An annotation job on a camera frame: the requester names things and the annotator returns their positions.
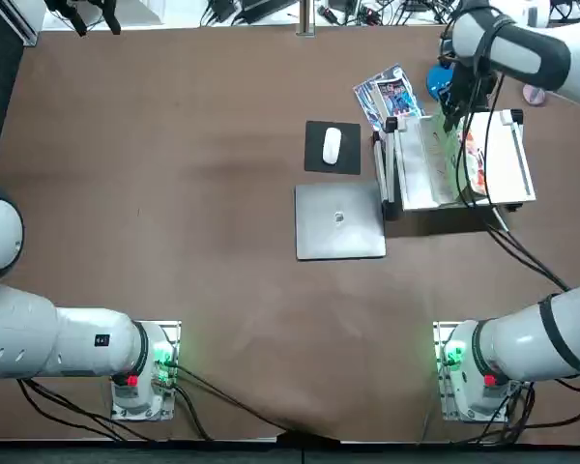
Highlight black tripod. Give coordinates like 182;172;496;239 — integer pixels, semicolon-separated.
44;0;123;38

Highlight silver closed laptop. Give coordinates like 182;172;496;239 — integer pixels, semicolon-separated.
294;182;388;262

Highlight short black base cable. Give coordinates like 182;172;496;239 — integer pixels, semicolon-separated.
173;384;214;442

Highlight green cover picture book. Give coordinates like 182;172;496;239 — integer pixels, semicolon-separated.
418;103;490;209

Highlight white bordered comic magazine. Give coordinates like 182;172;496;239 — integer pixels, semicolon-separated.
374;76;424;120

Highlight looped black base cable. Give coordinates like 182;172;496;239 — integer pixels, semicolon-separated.
16;378;141;442

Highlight white folding book stand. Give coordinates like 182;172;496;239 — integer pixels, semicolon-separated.
370;108;537;222

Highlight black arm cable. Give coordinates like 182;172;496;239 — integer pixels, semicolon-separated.
480;72;574;291
456;28;569;291

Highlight aluminium frame post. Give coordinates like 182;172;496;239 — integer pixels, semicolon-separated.
295;0;317;38

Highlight long black base cable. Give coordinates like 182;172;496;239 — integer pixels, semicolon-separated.
171;364;342;441

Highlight tangled black cables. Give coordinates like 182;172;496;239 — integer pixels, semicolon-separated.
200;0;453;26

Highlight white box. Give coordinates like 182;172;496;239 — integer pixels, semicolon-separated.
120;0;165;25

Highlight blue desk lamp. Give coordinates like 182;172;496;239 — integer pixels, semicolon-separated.
425;28;460;103

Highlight pink pen cup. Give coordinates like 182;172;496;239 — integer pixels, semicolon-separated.
521;82;547;105

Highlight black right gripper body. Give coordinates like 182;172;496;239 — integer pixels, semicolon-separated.
449;65;495;105

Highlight white computer mouse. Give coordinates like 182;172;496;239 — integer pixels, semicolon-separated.
321;127;343;165

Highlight black mouse pad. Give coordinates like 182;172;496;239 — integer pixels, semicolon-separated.
303;120;363;175

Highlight grey aluminium frame rail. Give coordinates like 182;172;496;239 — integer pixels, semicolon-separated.
0;0;45;47

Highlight blue wrapped magazine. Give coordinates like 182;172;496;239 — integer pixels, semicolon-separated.
351;61;420;132

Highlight black right base cables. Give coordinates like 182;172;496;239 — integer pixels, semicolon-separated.
478;376;580;444

